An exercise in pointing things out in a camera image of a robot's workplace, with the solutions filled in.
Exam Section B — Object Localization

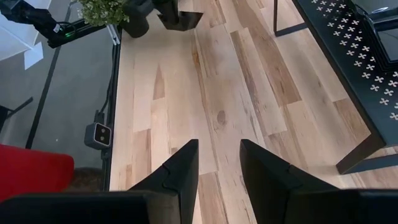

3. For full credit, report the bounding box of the grey table-level camera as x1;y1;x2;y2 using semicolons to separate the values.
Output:
83;122;113;151

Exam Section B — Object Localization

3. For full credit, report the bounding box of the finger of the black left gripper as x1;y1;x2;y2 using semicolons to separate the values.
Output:
152;0;180;26

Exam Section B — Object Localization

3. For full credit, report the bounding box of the black wavy square plate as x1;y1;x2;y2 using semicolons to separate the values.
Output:
157;11;204;32

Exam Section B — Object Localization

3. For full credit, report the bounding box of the green artificial potted plant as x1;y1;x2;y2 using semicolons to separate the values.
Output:
74;0;155;39

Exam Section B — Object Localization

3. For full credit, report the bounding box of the small black square plate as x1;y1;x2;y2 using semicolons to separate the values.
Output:
368;21;398;73

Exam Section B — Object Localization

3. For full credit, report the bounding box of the black chair leg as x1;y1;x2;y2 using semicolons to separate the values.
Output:
0;96;34;133

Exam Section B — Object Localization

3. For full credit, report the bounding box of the black camera cable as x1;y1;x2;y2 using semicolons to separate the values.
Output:
94;73;114;125

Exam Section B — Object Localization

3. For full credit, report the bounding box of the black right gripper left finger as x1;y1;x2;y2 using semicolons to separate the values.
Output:
0;138;200;224

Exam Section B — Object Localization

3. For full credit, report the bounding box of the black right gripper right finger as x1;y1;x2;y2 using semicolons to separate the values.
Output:
239;138;398;224

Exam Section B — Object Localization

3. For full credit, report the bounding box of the white box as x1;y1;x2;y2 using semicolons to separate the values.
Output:
0;0;52;70

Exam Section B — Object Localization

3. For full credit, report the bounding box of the black perforated metal stand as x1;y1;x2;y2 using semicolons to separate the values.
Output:
272;0;398;175

